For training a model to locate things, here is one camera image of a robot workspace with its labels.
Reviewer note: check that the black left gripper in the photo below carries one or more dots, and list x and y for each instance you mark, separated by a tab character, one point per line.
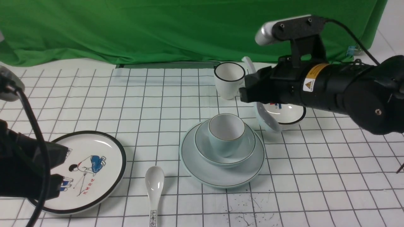
21	165

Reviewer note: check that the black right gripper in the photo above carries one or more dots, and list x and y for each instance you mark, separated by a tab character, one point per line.
279	84

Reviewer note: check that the plain white spoon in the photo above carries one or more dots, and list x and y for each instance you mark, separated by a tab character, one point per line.
265	120

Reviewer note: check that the pale green cup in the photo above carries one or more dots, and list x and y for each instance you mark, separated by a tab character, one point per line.
225	132

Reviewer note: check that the pale green bowl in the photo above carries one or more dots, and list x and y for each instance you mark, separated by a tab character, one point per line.
209	154

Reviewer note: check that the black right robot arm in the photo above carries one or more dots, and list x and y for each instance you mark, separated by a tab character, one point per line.
372	96

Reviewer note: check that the white bowl black rim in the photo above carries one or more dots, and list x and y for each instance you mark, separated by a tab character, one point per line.
287	115

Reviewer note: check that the white cup black rim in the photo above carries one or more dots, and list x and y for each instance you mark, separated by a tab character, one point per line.
228	78

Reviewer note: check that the white plate black rim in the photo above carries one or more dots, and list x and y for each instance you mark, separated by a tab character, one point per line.
93	168

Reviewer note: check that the blue binder clip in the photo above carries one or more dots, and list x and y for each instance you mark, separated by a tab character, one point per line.
354	50

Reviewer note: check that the white grid tablecloth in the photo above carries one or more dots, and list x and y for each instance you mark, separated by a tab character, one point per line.
324	172

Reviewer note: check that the pale green plate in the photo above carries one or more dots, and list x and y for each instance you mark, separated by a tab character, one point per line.
223	178

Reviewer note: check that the white spoon with lettering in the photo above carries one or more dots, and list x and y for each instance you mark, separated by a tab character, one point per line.
154	182

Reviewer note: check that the green backdrop cloth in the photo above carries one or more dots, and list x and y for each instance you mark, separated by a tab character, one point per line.
34	32

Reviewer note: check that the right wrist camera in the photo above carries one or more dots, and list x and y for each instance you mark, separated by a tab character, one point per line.
303	33

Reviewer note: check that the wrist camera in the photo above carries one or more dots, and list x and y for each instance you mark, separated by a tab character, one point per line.
9	84
303	33

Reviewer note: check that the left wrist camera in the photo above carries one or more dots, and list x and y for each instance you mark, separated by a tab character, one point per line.
9	84

